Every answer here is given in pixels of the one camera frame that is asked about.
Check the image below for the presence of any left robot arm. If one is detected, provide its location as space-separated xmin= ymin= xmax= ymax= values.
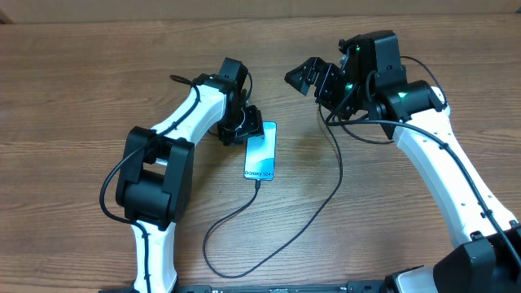
xmin=116 ymin=58 xmax=264 ymax=292

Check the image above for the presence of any Samsung Galaxy smartphone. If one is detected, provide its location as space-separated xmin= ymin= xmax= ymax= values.
xmin=243 ymin=121 xmax=277 ymax=181

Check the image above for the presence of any black charger cable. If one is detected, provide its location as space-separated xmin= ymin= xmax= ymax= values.
xmin=202 ymin=55 xmax=449 ymax=280

